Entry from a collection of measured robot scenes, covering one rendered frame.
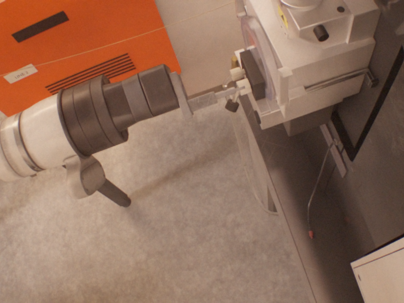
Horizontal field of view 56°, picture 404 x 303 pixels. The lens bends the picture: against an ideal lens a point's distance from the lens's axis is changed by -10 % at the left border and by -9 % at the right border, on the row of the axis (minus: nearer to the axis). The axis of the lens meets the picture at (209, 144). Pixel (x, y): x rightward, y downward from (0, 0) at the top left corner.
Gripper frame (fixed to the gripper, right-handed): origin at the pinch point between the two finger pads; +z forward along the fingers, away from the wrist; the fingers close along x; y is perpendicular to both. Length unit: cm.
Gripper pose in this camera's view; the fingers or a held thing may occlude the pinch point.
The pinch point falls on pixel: (241, 87)
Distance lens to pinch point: 42.8
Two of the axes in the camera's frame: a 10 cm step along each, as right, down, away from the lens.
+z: 9.4, -3.3, -0.2
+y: -3.3, -9.3, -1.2
